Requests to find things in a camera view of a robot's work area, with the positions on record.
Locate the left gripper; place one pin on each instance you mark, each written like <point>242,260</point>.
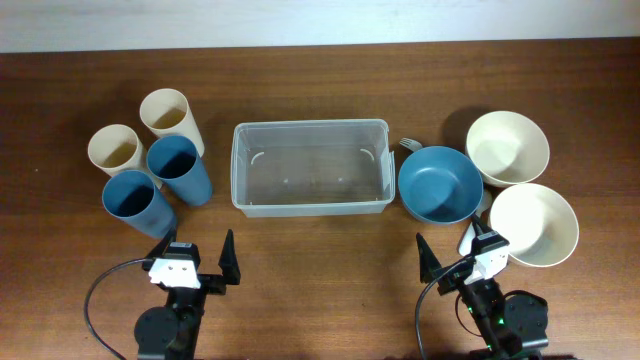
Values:
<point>215,282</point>

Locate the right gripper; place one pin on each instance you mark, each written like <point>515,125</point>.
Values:
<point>429,265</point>

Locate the blue cup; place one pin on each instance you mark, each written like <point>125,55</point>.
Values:
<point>176,162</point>
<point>132,197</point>

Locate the cream cup back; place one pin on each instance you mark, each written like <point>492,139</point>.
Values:
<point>167,112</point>

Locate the cream cup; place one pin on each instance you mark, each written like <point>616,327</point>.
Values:
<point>116,148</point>
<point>167,112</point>

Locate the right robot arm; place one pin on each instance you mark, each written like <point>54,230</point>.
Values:
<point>513,324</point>

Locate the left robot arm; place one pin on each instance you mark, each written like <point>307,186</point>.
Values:
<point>171,331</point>

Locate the clear plastic storage container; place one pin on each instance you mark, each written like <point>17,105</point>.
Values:
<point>312,168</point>

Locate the white plastic spoon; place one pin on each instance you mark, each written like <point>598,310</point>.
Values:
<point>464,247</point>

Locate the blue bowl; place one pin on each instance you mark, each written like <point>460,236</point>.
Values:
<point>440,185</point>

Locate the cream bowl lower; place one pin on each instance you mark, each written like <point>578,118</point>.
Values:
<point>541,226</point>

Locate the cream bowl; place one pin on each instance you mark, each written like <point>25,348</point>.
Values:
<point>541,226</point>
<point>507,148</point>

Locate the grey plastic fork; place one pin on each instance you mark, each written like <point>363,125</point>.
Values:
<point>411,144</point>

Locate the cream bowl upper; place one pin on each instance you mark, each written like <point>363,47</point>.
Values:
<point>507,148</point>

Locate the cream cup left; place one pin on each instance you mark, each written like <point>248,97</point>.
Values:
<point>116,148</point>

